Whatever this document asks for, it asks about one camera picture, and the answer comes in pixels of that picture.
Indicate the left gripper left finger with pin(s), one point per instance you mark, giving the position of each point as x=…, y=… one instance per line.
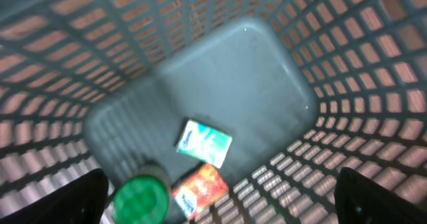
x=80, y=201

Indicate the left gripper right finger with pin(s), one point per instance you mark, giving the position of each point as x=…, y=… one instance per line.
x=359, y=200

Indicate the orange tissue pack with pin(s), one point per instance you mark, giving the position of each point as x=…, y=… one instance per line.
x=201, y=189

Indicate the green bottle cap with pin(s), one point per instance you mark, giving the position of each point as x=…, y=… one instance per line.
x=145, y=198

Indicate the grey plastic mesh basket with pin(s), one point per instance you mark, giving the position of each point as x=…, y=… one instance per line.
x=304, y=87

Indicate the teal tissue pack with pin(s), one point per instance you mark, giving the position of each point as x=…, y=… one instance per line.
x=204, y=142

